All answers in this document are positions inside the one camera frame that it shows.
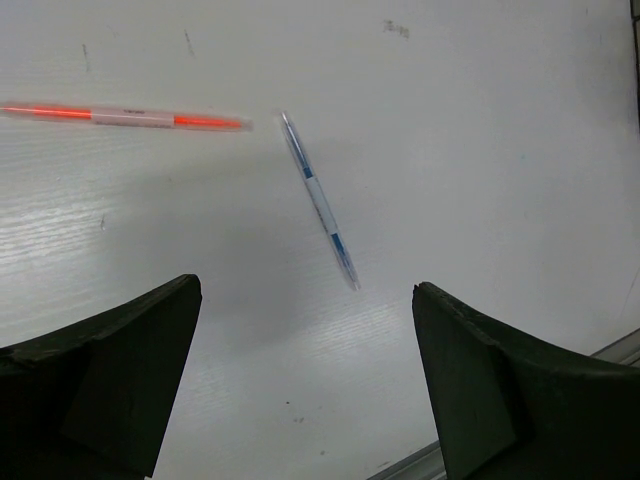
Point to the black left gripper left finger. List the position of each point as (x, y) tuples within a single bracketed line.
[(93, 400)]

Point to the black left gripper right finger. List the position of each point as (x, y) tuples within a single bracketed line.
[(601, 443)]

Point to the orange slim highlighter pen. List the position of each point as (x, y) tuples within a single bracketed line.
[(127, 117)]

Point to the blue slim pen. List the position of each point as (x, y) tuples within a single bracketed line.
[(319, 200)]

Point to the aluminium frame rail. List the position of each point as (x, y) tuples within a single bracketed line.
[(479, 407)]

